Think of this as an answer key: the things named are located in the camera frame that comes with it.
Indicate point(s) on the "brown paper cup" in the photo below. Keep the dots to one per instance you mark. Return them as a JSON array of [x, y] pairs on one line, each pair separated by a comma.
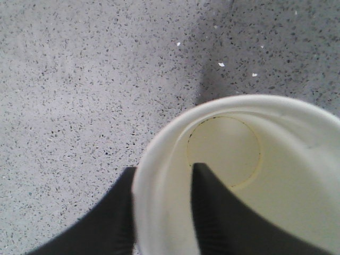
[[278, 155]]

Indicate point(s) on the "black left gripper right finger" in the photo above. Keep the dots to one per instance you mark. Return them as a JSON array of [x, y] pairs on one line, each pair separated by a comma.
[[223, 224]]

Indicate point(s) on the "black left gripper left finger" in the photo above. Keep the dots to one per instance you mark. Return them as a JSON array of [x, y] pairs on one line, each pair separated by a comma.
[[108, 228]]

